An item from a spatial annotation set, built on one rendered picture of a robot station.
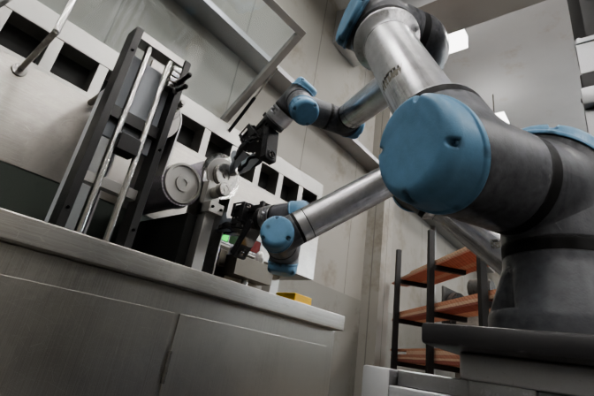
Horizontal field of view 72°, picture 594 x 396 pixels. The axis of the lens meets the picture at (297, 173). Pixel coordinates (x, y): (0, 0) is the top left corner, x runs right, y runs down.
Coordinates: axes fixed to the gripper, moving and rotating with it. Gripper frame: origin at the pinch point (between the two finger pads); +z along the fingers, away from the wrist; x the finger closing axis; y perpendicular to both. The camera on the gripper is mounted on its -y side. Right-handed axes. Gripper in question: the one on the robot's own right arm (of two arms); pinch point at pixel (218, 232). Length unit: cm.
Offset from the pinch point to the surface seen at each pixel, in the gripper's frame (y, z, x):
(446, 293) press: 109, 181, -619
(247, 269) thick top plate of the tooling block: -9.3, -6.4, -9.0
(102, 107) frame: 11, -15, 49
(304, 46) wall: 327, 191, -200
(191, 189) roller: 8.0, -2.4, 14.7
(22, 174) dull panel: 4, 30, 49
